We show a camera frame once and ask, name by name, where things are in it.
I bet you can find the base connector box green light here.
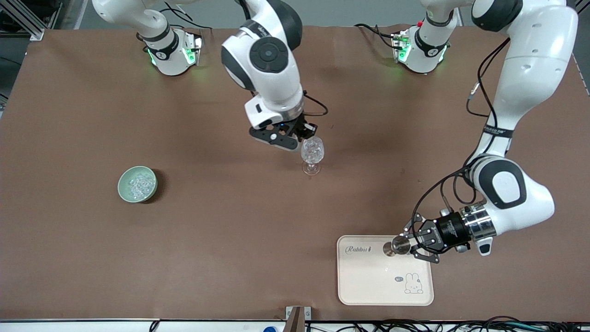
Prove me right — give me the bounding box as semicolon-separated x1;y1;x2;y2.
182;31;204;66
392;29;412;63

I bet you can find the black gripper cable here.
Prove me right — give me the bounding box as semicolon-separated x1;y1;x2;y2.
302;91;329;117
410;37;512;240

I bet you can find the heap of clear ice cubes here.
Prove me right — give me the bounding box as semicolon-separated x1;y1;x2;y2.
128;172;155;200

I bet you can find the aluminium frame profile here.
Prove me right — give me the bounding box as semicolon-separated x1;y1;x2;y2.
0;0;47;41

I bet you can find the cream rabbit print tray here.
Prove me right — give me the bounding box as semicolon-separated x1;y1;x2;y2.
336;235;435;307

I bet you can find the mint green bowl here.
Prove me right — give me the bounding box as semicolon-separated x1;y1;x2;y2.
118;166;158;204

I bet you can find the brown table mat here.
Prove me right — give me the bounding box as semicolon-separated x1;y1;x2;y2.
0;25;590;322

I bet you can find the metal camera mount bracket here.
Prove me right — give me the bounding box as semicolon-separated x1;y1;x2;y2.
285;306;312;332

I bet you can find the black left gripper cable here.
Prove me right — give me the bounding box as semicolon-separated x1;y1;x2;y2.
410;37;512;240

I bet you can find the black base cable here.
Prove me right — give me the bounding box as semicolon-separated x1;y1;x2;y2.
159;0;213;40
354;23;399;50

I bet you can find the clear cut wine glass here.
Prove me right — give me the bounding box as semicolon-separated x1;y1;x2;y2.
301;137;325;176

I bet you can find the steel double jigger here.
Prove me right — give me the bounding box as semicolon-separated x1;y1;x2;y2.
383;236;411;257

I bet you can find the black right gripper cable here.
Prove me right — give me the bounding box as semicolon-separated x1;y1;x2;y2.
302;91;329;117

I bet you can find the black cable bundle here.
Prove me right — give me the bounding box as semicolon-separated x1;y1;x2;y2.
304;315;590;332

